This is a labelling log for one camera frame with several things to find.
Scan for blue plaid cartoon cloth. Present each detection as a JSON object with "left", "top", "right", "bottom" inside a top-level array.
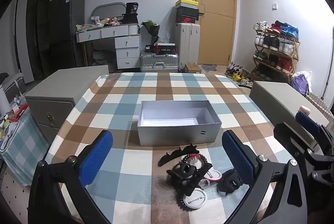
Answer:
[{"left": 0, "top": 106, "right": 50, "bottom": 185}]

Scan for black bag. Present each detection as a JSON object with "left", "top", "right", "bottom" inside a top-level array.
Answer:
[{"left": 123, "top": 2, "right": 139, "bottom": 24}]

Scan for white upright suitcase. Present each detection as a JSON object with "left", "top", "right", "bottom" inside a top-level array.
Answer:
[{"left": 175, "top": 22, "right": 201, "bottom": 71}]

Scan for yellow lid shoe box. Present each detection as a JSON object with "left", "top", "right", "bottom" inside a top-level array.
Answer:
[{"left": 175, "top": 0, "right": 199, "bottom": 8}]

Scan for black refrigerator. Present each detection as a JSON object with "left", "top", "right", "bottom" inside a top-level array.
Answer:
[{"left": 48, "top": 0, "right": 85, "bottom": 68}]

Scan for small closed cardboard box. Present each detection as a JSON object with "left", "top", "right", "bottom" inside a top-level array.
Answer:
[{"left": 185, "top": 64, "right": 202, "bottom": 73}]

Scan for thin metal pole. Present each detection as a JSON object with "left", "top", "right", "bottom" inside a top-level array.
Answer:
[{"left": 322, "top": 27, "right": 334, "bottom": 99}]

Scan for silver suitcase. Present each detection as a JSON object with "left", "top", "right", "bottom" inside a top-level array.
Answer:
[{"left": 139, "top": 52, "right": 179, "bottom": 73}]

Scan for wooden door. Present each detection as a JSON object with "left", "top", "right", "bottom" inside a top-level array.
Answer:
[{"left": 193, "top": 0, "right": 237, "bottom": 66}]

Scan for red and black box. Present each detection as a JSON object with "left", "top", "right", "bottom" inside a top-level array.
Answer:
[{"left": 155, "top": 43, "right": 176, "bottom": 55}]

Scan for silver rectangular box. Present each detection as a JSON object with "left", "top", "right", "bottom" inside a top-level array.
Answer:
[{"left": 137, "top": 100, "right": 222, "bottom": 147}]

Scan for plaid tablecloth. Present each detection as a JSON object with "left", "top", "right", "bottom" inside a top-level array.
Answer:
[{"left": 43, "top": 72, "right": 290, "bottom": 224}]

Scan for black coil hair tie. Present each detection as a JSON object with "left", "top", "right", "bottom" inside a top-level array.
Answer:
[{"left": 175, "top": 187, "right": 196, "bottom": 211}]

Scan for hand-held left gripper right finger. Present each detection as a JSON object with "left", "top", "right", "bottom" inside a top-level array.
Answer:
[{"left": 222, "top": 130, "right": 309, "bottom": 224}]

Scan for clear plastic bag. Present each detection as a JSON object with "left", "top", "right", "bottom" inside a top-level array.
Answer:
[{"left": 157, "top": 33, "right": 171, "bottom": 45}]

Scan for wicker basket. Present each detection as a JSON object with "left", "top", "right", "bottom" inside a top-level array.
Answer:
[{"left": 305, "top": 92, "right": 334, "bottom": 121}]

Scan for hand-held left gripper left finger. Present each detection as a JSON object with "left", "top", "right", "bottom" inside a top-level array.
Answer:
[{"left": 27, "top": 130, "right": 114, "bottom": 224}]

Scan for large black claw hair clip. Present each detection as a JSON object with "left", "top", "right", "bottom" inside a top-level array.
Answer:
[{"left": 166, "top": 163, "right": 213, "bottom": 194}]

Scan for small black claw hair clip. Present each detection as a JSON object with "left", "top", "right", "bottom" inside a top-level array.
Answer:
[{"left": 216, "top": 169, "right": 244, "bottom": 194}]

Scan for wooden shoe rack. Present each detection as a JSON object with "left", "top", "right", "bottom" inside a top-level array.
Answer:
[{"left": 252, "top": 28, "right": 300, "bottom": 83}]

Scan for grey cabinet with handle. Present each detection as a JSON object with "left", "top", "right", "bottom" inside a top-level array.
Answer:
[{"left": 25, "top": 65, "right": 109, "bottom": 142}]

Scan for black bead bracelet red charm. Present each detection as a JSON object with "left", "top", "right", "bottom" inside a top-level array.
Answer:
[{"left": 182, "top": 153, "right": 208, "bottom": 169}]

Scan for desk top clutter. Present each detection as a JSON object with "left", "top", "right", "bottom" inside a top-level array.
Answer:
[{"left": 76, "top": 16, "right": 123, "bottom": 31}]

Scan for rows of shoes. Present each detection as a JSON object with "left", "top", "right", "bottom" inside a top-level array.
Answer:
[{"left": 253, "top": 20, "right": 299, "bottom": 70}]

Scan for dark wardrobe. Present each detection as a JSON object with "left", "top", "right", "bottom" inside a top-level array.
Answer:
[{"left": 13, "top": 0, "right": 56, "bottom": 83}]

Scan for black shoe box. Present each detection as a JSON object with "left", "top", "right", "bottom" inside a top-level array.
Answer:
[{"left": 175, "top": 7, "right": 199, "bottom": 21}]

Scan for pile of floor shoes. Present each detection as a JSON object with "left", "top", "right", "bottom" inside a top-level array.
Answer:
[{"left": 225, "top": 62, "right": 252, "bottom": 83}]

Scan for white pegboard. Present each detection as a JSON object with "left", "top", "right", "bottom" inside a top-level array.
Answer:
[{"left": 0, "top": 161, "right": 34, "bottom": 224}]

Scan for large white round badge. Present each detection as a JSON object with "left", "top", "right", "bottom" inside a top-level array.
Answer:
[{"left": 183, "top": 189, "right": 207, "bottom": 210}]

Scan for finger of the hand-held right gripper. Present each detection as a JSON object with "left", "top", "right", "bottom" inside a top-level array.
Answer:
[
  {"left": 296, "top": 112, "right": 334, "bottom": 157},
  {"left": 273, "top": 122, "right": 317, "bottom": 164}
]

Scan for long black hair clip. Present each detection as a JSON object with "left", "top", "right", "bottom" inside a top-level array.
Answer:
[{"left": 159, "top": 143, "right": 200, "bottom": 167}]

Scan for dark wrapped flower bouquet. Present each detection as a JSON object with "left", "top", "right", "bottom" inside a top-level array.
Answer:
[{"left": 142, "top": 20, "right": 161, "bottom": 44}]

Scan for purple bag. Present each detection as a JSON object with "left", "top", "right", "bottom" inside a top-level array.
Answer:
[{"left": 292, "top": 71, "right": 312, "bottom": 95}]

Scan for pink rim round badge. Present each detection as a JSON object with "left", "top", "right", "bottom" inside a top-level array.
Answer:
[{"left": 202, "top": 170, "right": 222, "bottom": 183}]

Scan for white desk with drawers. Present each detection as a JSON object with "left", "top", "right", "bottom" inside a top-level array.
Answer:
[{"left": 76, "top": 23, "right": 141, "bottom": 69}]

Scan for grey arched frame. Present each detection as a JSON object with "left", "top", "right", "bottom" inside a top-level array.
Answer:
[{"left": 91, "top": 2, "right": 127, "bottom": 22}]

